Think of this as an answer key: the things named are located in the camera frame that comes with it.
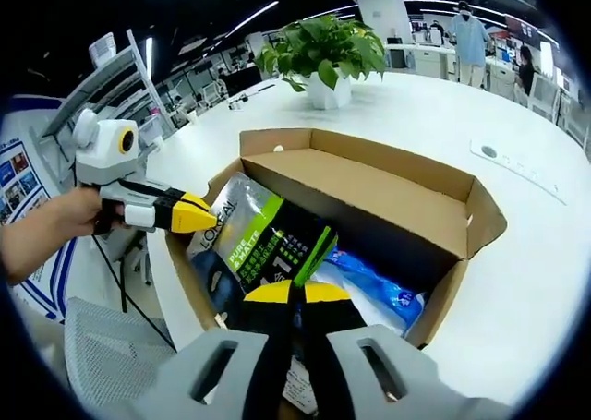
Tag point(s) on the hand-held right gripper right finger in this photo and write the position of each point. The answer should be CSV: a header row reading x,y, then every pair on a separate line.
x,y
415,383

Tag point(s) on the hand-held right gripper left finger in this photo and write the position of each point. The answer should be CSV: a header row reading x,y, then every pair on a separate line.
x,y
203,374

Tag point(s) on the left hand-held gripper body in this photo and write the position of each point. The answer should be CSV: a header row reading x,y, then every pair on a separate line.
x,y
104,161

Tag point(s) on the black green soft pouch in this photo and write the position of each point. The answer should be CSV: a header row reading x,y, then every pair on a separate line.
x,y
277,235

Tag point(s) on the blue soft tissue pack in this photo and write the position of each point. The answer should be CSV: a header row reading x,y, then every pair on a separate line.
x,y
369,291

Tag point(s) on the brown cardboard shoe box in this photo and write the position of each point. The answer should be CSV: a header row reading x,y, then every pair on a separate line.
x,y
369,194

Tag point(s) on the small white desk item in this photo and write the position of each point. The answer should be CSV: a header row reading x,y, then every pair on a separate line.
x,y
237,101

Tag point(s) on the person's left hand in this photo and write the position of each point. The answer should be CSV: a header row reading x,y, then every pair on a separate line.
x,y
78,212

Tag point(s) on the grey metal shelf rack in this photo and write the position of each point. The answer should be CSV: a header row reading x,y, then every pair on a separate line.
x,y
115,83

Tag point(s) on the grey mesh chair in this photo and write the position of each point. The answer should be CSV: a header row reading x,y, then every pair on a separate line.
x,y
115,346

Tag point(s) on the white crate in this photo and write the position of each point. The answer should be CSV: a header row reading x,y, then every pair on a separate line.
x,y
101,51

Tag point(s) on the green plant in white pot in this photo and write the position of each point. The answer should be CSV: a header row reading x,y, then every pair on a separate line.
x,y
323,37

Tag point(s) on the white table socket panel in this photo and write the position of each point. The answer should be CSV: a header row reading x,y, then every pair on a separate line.
x,y
508,159

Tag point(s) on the white office desk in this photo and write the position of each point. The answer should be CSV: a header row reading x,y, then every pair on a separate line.
x,y
425,57

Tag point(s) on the white office chair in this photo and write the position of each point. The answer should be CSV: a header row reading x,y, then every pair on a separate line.
x,y
546,97

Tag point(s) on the blue white wall poster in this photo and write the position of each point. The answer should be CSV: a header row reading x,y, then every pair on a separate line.
x,y
27,180

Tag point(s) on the dark red wall display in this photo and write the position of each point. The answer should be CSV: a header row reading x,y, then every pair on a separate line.
x,y
524,27

